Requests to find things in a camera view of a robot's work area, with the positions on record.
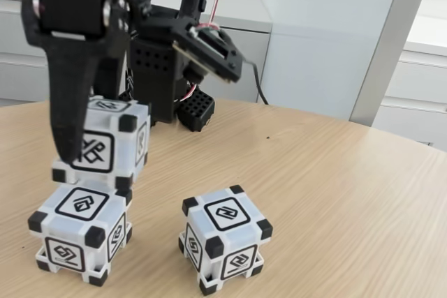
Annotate red white base wires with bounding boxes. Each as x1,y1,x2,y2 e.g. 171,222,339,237
176,81,197,103

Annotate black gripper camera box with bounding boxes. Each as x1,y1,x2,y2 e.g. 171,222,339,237
173,22,244,84

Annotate grey metal pillar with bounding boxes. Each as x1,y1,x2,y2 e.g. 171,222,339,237
349,0,436,128

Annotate black round table clamp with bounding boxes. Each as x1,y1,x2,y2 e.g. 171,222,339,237
125,66,136,100

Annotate black camera cable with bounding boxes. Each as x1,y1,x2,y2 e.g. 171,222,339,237
242,59,270,105

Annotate white cube crossed symbol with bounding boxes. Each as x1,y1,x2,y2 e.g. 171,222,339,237
51,94,152,193

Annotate white cube hexagon symbol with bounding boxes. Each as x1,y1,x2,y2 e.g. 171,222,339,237
27,181,134,287

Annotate white cube zigzag symbol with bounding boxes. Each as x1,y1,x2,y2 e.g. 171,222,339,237
178,185,274,295

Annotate white drawer cabinet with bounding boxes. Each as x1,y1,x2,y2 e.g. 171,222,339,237
372,41,447,152

